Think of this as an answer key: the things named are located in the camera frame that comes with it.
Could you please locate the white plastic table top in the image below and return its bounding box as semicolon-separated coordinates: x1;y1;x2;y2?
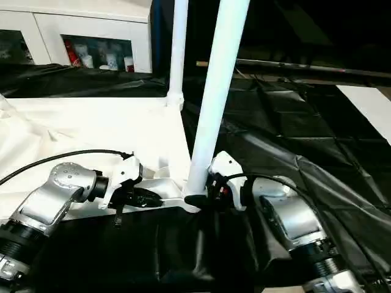
0;96;203;221

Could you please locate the white plastic table leg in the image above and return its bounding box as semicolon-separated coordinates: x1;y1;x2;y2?
166;0;190;108
182;0;252;200

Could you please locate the black plastic mat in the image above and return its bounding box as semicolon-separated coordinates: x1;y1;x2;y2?
0;60;391;293

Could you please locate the red package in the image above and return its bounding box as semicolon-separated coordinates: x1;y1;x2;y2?
66;42;79;67

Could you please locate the dark metal rod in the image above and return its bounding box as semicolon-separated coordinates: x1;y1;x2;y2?
236;59;391;79

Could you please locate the white flat board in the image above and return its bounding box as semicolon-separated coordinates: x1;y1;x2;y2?
335;84;391;142

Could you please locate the white glass-door cabinet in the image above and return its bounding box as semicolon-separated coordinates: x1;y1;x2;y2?
0;9;153;74

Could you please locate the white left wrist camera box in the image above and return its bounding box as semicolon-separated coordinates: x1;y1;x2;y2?
97;154;144;211

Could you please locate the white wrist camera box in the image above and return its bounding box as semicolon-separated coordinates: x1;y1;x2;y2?
97;154;144;211
208;151;247;212

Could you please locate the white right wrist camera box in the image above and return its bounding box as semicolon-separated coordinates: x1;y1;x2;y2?
208;151;247;212

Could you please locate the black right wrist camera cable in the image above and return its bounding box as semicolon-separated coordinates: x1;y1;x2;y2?
219;173;377;288

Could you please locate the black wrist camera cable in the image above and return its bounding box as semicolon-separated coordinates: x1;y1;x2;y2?
219;173;377;288
0;149;135;186

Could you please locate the black left wrist camera cable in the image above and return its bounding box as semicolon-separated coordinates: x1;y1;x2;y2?
0;149;135;186

